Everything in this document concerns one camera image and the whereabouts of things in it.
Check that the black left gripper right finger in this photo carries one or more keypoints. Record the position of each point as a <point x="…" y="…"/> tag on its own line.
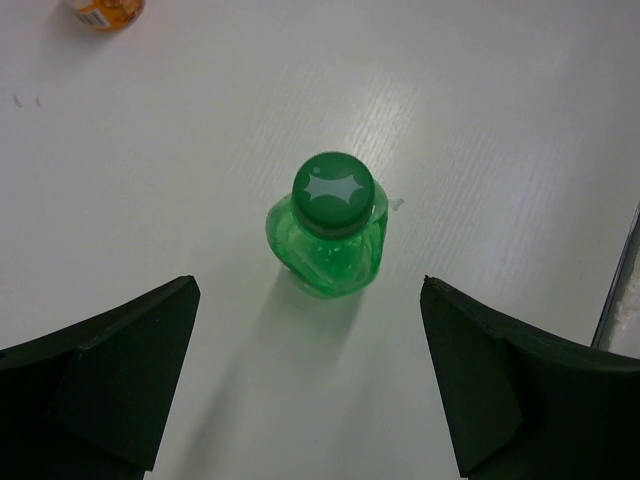
<point x="522" y="403"/>

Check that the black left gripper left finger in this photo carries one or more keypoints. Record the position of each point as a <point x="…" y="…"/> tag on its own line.
<point x="91" y="401"/>

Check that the green plastic bottle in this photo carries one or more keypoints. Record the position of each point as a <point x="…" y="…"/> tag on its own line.
<point x="330" y="230"/>

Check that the orange juice bottle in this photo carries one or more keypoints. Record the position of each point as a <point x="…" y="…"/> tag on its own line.
<point x="106" y="15"/>

